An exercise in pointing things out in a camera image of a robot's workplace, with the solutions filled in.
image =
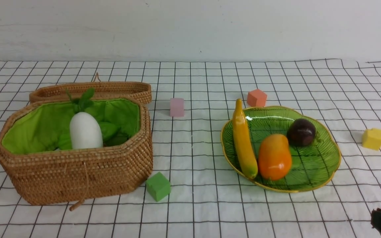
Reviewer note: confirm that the dark purple toy mangosteen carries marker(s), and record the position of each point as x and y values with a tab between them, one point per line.
301	133

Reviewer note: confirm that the orange yellow toy mango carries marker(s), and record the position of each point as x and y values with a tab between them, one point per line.
274	157

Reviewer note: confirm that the yellow toy banana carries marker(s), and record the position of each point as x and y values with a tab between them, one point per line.
242	143

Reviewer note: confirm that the white toy radish green leaves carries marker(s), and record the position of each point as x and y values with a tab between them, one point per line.
84	129

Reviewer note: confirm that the orange toy carrot green leaves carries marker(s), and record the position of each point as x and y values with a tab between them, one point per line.
112	136

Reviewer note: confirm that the yellow foam cube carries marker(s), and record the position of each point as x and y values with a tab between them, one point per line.
371	139

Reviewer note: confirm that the green glass leaf plate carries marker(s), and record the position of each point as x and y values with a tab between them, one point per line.
313	166

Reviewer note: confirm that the orange foam cube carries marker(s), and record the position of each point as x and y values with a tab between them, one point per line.
256	98

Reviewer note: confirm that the white black grid tablecloth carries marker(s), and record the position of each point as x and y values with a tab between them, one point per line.
208	199

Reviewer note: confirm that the green foam cube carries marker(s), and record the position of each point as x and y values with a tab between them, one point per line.
158	186

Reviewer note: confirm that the pink foam cube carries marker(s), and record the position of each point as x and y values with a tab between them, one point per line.
177	107

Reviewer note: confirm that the woven rattan basket lid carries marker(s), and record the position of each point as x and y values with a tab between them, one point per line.
138	90

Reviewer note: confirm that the woven rattan basket green lining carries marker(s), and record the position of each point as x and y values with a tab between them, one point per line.
42	175

